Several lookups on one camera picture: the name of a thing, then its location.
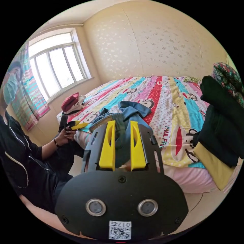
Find floral rolled quilt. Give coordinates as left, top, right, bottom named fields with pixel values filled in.
left=211, top=62, right=244, bottom=108

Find bed with cartoon striped sheet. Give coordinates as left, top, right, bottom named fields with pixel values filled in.
left=56, top=75, right=244, bottom=193

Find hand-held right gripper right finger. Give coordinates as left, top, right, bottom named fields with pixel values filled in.
left=130, top=120, right=147, bottom=171

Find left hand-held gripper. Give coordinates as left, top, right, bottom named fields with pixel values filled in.
left=65, top=120, right=89, bottom=131

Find striped curtain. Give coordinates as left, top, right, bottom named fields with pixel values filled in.
left=9, top=41, right=51, bottom=132

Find window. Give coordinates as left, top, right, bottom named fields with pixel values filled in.
left=27, top=27, right=95, bottom=105

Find blue jeans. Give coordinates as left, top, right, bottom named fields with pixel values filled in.
left=88, top=101, right=153, bottom=169

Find person's left forearm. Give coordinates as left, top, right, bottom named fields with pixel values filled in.
left=41, top=139, right=61, bottom=160

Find person's body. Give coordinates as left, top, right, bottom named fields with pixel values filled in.
left=0, top=60, right=85, bottom=216

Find pile of clothes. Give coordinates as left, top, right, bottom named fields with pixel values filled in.
left=192, top=75, right=244, bottom=191
left=61, top=92, right=86, bottom=115

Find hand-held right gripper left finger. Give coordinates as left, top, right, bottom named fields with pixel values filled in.
left=98, top=120, right=116, bottom=171

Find person's right forearm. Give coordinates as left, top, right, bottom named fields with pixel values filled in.
left=19, top=194, right=80, bottom=240

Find person's left hand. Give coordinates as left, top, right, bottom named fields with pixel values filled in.
left=57, top=128, right=77, bottom=146

